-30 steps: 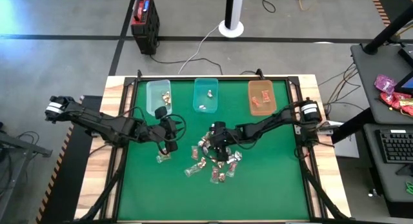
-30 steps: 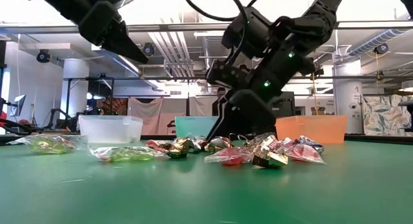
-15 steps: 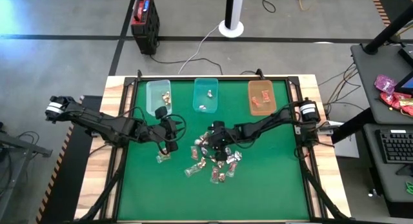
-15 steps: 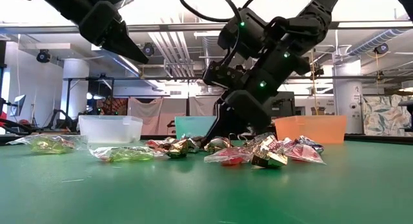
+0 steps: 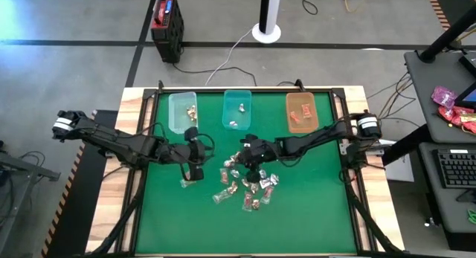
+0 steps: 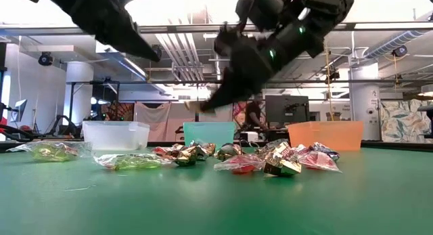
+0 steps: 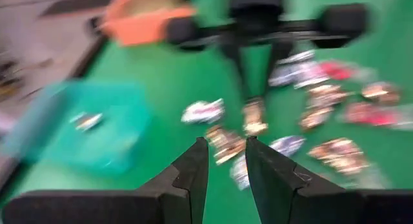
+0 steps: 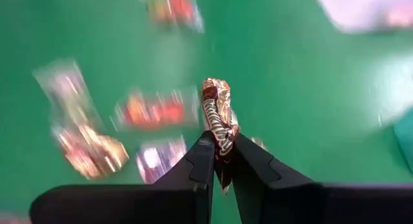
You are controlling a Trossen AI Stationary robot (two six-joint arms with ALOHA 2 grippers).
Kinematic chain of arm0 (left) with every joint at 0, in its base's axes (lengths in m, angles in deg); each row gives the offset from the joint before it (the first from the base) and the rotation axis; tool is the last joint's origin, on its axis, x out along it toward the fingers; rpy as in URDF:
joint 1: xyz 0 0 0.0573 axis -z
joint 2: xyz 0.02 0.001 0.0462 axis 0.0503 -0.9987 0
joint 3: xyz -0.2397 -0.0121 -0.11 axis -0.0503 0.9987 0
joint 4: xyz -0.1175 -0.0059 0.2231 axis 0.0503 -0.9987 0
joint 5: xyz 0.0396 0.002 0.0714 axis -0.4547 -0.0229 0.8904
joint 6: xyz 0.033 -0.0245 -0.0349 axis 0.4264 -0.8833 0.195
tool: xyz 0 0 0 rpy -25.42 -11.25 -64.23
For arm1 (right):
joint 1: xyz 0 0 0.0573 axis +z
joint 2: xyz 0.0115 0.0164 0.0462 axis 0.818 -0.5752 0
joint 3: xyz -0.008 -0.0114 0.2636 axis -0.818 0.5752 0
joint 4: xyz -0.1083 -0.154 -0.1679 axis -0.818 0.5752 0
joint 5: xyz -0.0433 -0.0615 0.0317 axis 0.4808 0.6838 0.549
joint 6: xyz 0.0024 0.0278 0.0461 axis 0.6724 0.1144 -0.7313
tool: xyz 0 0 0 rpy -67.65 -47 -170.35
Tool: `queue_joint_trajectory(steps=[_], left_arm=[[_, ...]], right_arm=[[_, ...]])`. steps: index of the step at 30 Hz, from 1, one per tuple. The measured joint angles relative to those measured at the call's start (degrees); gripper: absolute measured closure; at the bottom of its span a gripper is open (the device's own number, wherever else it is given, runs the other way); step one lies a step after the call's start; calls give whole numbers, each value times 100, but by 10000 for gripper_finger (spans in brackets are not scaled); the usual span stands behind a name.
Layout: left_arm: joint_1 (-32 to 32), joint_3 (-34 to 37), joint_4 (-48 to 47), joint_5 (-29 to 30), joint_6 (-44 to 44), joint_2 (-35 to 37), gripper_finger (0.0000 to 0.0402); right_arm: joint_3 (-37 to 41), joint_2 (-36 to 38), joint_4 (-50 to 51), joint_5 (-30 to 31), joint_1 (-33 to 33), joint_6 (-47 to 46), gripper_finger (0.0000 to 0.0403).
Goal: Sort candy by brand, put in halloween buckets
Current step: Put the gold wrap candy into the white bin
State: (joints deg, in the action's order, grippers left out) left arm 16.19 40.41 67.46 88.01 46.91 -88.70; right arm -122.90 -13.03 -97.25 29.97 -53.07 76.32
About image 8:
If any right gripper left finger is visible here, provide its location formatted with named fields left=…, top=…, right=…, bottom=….
left=151, top=130, right=216, bottom=224

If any clear gummy candy packet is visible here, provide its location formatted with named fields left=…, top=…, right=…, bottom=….
left=32, top=59, right=104, bottom=131
left=141, top=0, right=206, bottom=34

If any white blue red candy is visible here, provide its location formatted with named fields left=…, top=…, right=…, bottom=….
left=135, top=136, right=188, bottom=185

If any clear plastic bin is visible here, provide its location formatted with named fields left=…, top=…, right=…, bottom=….
left=312, top=0, right=413, bottom=35

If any green table mat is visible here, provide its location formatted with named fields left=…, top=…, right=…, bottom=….
left=0, top=0, right=413, bottom=224

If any teal plastic bin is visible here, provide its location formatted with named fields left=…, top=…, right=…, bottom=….
left=370, top=52, right=413, bottom=175

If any red gummy candy packet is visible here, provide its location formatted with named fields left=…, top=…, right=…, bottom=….
left=111, top=87, right=201, bottom=131

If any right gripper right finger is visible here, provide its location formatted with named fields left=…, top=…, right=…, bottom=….
left=230, top=132, right=327, bottom=224

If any brown gold chocolate bar wrapper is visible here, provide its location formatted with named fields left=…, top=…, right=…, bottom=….
left=200, top=77, right=241, bottom=195
left=51, top=125, right=130, bottom=180

